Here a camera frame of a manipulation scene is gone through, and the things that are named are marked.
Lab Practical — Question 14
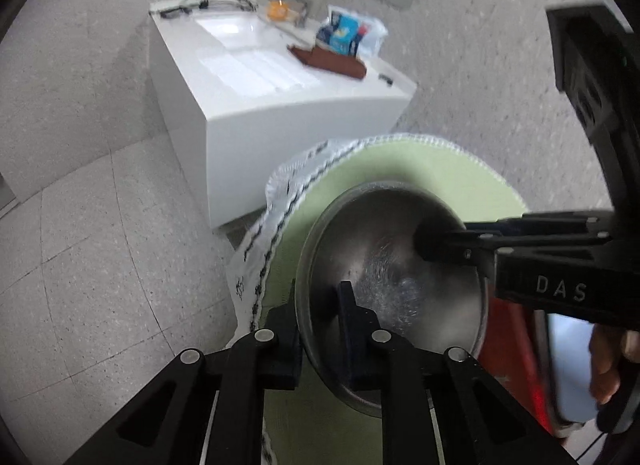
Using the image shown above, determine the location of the small steel bowl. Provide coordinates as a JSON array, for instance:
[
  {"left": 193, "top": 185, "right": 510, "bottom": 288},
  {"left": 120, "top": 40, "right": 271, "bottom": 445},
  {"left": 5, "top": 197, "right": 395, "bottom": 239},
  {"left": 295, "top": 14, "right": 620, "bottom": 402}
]
[{"left": 295, "top": 181, "right": 488, "bottom": 417}]

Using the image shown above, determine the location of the person's right hand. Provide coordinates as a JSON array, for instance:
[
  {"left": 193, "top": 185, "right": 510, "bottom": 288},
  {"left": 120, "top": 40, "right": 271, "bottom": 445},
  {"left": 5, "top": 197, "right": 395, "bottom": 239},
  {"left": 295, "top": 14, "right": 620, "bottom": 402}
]
[{"left": 589, "top": 325, "right": 639, "bottom": 404}]

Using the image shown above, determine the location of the blue plastic plate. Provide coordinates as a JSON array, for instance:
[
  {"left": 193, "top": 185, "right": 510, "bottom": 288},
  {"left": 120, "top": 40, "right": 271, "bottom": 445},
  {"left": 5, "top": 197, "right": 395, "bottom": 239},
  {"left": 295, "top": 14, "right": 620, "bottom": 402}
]
[{"left": 547, "top": 315, "right": 598, "bottom": 423}]

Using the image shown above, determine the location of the green round tablecloth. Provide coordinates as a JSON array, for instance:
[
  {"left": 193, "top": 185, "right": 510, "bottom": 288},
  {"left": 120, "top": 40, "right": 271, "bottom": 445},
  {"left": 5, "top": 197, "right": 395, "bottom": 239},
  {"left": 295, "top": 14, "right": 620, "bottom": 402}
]
[{"left": 227, "top": 134, "right": 526, "bottom": 464}]

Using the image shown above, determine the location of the red plastic basin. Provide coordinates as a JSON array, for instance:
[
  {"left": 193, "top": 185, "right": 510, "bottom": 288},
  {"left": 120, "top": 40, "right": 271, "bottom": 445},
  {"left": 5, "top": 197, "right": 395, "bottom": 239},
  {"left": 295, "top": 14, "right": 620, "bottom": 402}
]
[{"left": 478, "top": 298, "right": 566, "bottom": 445}]

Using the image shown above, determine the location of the small black hook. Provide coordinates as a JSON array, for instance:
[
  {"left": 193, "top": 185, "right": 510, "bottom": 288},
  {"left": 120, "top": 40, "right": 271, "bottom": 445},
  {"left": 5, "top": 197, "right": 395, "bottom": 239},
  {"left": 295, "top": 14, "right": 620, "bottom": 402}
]
[{"left": 378, "top": 74, "right": 394, "bottom": 86}]

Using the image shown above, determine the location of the brown folded cloth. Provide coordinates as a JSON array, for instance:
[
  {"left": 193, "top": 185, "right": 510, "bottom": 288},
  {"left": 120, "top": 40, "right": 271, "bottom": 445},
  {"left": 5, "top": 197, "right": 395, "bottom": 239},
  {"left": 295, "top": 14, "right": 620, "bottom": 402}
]
[{"left": 288, "top": 44, "right": 367, "bottom": 80}]

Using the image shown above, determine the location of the blue white plastic bag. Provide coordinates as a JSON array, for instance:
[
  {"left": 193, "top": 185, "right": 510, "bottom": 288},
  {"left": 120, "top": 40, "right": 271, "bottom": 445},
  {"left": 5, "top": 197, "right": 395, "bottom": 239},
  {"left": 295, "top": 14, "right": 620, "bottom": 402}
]
[{"left": 316, "top": 6, "right": 388, "bottom": 58}]

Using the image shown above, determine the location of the white sink counter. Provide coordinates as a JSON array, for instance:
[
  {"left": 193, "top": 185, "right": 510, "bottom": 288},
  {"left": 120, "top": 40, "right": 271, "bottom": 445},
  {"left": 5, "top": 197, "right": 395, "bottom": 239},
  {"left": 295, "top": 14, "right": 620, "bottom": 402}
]
[{"left": 150, "top": 0, "right": 416, "bottom": 229}]

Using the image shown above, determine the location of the white folded towel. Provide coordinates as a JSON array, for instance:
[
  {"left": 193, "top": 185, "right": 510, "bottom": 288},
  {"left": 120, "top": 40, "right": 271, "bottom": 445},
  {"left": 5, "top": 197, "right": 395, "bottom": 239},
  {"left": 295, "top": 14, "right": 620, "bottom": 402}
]
[{"left": 200, "top": 50, "right": 322, "bottom": 98}]

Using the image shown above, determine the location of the chrome faucet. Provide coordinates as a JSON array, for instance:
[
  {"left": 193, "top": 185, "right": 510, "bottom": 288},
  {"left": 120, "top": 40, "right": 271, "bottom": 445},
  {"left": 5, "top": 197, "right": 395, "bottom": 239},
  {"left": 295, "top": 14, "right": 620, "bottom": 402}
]
[{"left": 291, "top": 0, "right": 311, "bottom": 28}]

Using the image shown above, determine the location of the orange soap bottle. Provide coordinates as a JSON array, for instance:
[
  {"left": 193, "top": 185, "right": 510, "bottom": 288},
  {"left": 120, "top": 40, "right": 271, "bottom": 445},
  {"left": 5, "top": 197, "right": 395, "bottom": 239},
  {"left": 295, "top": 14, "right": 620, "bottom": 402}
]
[{"left": 266, "top": 0, "right": 296, "bottom": 23}]

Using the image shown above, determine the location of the black cable bundle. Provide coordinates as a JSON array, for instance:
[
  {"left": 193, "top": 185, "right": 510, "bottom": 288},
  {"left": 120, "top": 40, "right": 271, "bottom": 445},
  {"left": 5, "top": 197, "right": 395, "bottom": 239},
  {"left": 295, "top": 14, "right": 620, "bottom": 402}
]
[{"left": 158, "top": 0, "right": 260, "bottom": 20}]

